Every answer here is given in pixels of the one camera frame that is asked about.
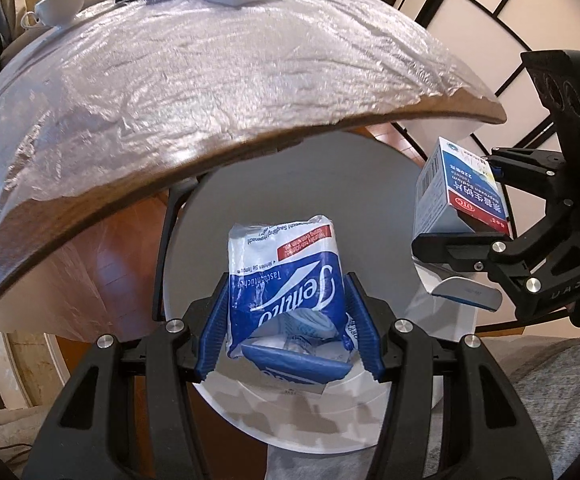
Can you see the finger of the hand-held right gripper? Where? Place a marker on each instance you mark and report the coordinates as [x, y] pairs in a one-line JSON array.
[[449, 249], [529, 165]]

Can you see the grey rug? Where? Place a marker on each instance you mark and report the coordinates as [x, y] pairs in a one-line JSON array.
[[544, 385]]

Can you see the white medicine box with barcode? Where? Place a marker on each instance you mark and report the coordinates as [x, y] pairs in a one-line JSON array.
[[444, 195]]

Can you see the white cup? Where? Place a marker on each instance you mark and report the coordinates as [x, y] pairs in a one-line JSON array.
[[60, 2]]

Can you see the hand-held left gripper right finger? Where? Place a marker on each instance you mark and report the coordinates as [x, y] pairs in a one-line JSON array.
[[364, 327]]

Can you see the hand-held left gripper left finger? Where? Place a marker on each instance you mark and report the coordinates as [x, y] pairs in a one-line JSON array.
[[215, 330]]

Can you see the white round trash bin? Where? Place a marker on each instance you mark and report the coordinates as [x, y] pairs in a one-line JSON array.
[[290, 180]]

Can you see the white paper screen door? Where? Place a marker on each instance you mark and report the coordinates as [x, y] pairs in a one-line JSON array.
[[469, 10]]

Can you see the plastic-covered wooden table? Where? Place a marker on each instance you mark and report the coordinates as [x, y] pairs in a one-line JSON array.
[[220, 70]]

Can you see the grey-brown sofa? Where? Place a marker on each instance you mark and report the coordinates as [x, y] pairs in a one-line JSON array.
[[15, 47]]

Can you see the blue white tissue packet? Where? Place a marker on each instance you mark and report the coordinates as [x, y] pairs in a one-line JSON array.
[[290, 285]]

